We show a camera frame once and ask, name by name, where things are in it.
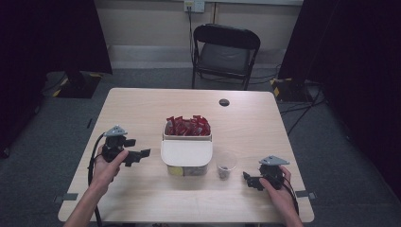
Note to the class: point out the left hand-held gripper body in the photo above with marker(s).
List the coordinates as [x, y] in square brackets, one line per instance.
[115, 148]

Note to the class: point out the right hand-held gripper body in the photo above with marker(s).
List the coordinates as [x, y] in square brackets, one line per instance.
[271, 175]

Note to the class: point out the clear plastic cup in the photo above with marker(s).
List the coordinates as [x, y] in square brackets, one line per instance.
[231, 160]

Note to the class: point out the dark grains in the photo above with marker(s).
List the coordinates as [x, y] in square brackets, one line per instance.
[224, 171]

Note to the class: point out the white lidded storage box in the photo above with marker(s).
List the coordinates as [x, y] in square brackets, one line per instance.
[186, 154]

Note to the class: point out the person's right hand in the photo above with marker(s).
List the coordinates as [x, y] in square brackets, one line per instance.
[280, 197]

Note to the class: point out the person's left hand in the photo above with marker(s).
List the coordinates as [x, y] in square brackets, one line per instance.
[105, 173]

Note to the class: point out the grey tape strip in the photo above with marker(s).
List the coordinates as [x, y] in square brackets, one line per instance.
[67, 197]
[305, 194]

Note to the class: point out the bunch of red packets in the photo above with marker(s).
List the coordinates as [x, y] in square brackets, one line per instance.
[188, 126]

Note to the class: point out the black stand base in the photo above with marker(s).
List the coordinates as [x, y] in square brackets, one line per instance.
[290, 90]
[77, 86]

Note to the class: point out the black folding chair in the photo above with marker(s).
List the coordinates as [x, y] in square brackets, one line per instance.
[225, 53]

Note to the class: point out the dark curtain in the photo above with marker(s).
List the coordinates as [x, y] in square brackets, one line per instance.
[38, 47]
[356, 63]

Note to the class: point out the white wall socket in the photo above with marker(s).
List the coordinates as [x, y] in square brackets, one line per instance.
[194, 5]

